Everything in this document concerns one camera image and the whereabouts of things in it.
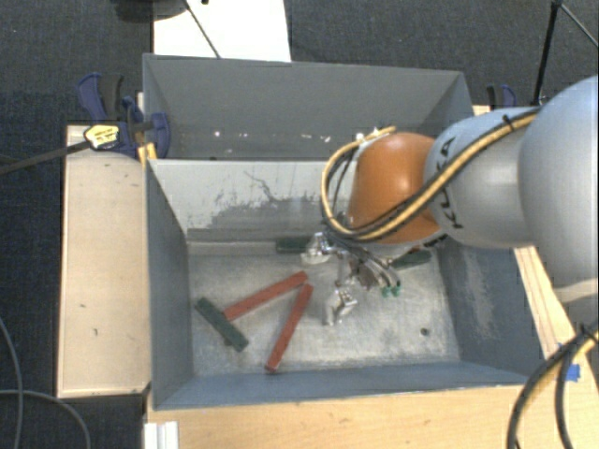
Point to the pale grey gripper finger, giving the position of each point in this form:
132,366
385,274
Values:
348,304
330,310

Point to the red-brown flat block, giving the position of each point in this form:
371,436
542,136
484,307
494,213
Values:
264,296
290,328

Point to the dark green flat block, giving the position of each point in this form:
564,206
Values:
292,244
414,258
221,324

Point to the grey metal bin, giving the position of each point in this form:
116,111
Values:
262,110

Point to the pale wood flat board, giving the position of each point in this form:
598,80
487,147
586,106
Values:
103,260

